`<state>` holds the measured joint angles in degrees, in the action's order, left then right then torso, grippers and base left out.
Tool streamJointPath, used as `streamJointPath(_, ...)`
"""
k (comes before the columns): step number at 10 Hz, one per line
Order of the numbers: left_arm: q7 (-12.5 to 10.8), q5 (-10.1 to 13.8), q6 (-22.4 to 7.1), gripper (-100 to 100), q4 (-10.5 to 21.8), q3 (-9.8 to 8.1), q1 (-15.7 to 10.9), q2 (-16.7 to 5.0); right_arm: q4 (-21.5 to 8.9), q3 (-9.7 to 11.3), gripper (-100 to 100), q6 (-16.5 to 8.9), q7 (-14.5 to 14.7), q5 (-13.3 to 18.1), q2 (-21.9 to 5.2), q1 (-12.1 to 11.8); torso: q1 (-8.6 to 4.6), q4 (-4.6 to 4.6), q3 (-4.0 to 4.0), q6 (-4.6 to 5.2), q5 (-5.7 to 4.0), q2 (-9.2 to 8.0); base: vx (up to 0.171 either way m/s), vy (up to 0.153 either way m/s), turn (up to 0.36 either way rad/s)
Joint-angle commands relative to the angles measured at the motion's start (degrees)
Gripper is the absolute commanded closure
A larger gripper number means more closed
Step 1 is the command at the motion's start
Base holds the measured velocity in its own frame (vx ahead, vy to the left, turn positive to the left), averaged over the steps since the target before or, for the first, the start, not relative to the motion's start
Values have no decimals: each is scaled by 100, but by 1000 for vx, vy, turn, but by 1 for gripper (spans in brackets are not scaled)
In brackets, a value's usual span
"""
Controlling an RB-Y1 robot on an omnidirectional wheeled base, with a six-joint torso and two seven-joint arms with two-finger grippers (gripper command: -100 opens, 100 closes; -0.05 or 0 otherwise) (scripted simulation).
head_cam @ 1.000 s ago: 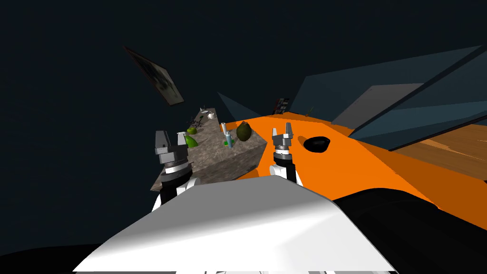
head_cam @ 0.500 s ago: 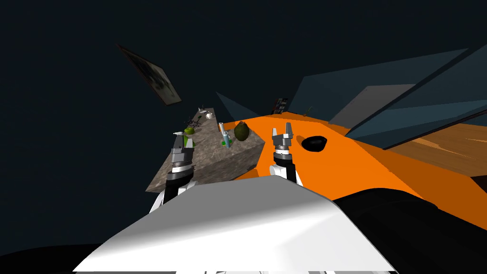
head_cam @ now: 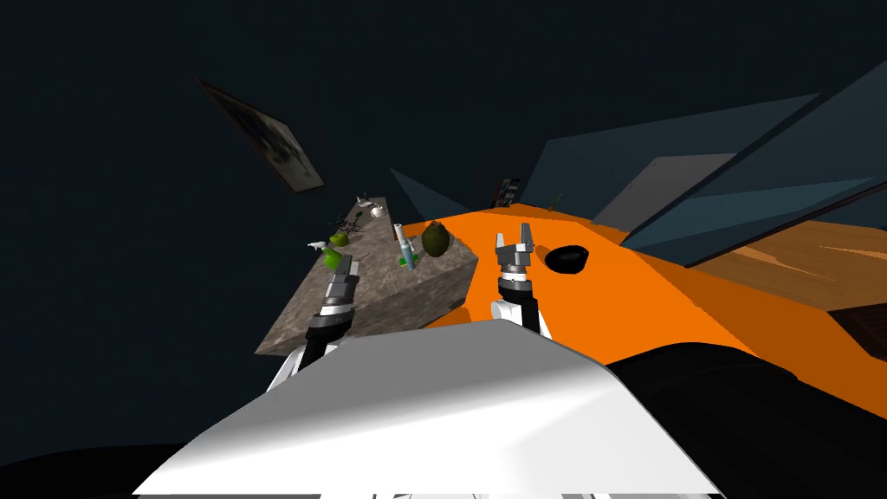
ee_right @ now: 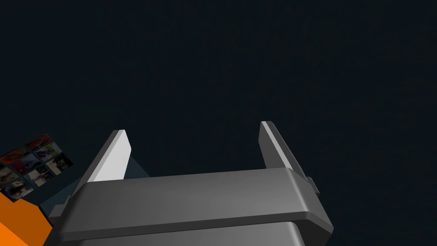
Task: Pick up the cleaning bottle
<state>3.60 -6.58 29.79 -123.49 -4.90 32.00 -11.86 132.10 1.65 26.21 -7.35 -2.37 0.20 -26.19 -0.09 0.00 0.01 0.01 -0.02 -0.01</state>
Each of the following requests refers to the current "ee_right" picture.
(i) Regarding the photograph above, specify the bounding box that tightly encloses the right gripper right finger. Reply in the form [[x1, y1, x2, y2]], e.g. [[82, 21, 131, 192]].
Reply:
[[258, 121, 309, 180]]

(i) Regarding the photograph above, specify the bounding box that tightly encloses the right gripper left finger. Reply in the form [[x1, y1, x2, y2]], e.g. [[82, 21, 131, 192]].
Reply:
[[72, 129, 132, 196]]

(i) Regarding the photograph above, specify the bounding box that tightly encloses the orange furniture block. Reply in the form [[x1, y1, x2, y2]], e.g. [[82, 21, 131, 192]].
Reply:
[[0, 191, 53, 246]]

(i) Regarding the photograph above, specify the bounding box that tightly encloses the picture collage wall poster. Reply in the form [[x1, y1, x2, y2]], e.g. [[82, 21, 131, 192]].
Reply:
[[0, 134, 74, 204]]

